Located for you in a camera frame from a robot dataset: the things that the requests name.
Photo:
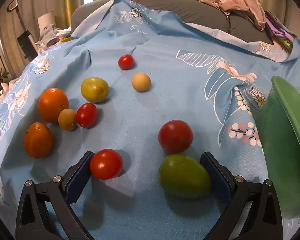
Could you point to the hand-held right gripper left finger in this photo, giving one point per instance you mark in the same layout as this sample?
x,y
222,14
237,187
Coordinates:
x,y
75,185

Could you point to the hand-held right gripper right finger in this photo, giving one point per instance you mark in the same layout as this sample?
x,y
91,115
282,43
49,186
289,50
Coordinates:
x,y
218,182

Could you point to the large green oval fruit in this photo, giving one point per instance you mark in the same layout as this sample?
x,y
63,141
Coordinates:
x,y
184,176

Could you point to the glossy red tomato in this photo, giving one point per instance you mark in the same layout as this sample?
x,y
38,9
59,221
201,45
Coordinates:
x,y
106,164

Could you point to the oval orange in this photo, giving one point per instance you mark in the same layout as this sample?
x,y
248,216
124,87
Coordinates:
x,y
38,140

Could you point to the small olive-tan fruit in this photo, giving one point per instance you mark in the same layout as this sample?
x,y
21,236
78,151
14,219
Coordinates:
x,y
67,120

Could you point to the green plastic bowl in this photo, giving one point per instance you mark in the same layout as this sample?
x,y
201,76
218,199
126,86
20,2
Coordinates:
x,y
277,142

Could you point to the large round orange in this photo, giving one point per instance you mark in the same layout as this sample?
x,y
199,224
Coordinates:
x,y
52,103

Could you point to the yellow-green round fruit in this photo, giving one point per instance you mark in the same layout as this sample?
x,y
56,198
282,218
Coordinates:
x,y
94,89

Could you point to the pale beige round fruit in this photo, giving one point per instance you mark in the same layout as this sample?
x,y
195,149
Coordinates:
x,y
141,81

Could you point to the large red tomato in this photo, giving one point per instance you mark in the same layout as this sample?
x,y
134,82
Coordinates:
x,y
175,136

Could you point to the oval red tomato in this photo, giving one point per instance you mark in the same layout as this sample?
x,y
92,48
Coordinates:
x,y
86,115

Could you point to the blue floral bed sheet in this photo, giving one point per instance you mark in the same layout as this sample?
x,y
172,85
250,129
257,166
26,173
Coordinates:
x,y
145,120

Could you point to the green potted plant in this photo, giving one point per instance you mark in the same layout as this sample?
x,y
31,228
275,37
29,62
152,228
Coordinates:
x,y
1,77

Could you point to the small red cherry tomato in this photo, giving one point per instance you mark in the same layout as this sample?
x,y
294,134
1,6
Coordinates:
x,y
125,62

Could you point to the pile of grey white cloths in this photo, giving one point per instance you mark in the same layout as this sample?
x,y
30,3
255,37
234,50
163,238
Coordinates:
x,y
50,36

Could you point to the purple cloth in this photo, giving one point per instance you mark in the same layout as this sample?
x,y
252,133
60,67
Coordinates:
x,y
275,27

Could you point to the white paper roll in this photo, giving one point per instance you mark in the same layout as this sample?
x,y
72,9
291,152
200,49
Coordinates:
x,y
46,21

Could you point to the grey sofa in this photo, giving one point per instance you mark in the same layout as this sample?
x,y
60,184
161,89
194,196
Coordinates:
x,y
190,10

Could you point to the pink clothes pile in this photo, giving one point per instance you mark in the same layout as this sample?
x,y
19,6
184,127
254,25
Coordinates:
x,y
240,2

